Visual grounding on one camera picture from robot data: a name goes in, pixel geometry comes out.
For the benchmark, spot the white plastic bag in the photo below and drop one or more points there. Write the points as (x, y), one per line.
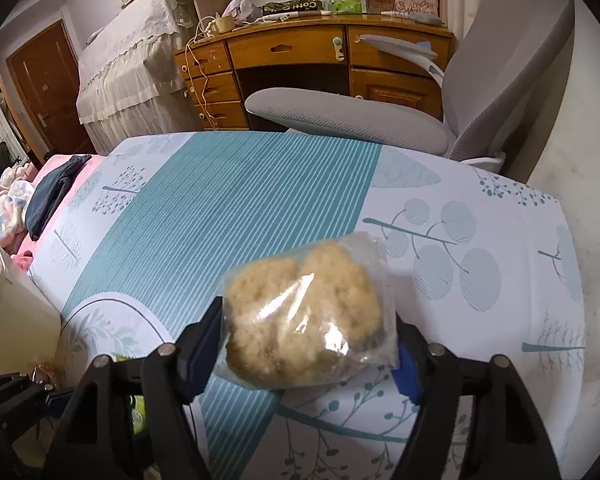
(240, 7)

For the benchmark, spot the white floral blanket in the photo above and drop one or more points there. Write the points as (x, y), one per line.
(5, 210)

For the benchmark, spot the brown wooden door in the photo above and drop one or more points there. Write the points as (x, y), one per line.
(45, 90)

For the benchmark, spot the pink garment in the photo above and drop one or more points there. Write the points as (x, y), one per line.
(22, 260)

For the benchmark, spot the white plastic drawer latch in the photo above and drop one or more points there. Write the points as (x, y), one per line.
(337, 47)

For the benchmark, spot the white plastic bin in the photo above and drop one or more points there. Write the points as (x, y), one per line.
(15, 320)

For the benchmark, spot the green packet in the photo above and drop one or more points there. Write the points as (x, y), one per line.
(347, 5)

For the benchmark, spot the beige cup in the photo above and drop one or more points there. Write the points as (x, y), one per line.
(224, 25)

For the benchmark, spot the teal white patterned tablecloth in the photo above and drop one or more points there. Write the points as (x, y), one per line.
(230, 210)

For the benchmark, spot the dark blue cloth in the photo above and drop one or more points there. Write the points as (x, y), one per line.
(50, 195)

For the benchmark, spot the clear bag beige cake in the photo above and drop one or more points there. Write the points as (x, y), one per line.
(300, 320)

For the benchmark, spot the wooden desk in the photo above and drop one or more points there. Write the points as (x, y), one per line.
(290, 47)

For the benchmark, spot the grey office chair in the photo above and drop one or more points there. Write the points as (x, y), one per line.
(500, 75)

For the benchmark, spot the dark green box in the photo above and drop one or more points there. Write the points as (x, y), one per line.
(290, 7)

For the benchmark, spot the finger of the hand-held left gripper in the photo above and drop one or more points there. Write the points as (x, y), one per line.
(10, 385)
(55, 400)

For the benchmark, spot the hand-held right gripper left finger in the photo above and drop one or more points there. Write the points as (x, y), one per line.
(202, 360)

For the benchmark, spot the pink blanket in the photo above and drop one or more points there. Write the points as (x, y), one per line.
(50, 164)

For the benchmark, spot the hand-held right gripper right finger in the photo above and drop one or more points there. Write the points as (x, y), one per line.
(409, 375)

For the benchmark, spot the white lace-covered cabinet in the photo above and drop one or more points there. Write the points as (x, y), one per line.
(130, 60)

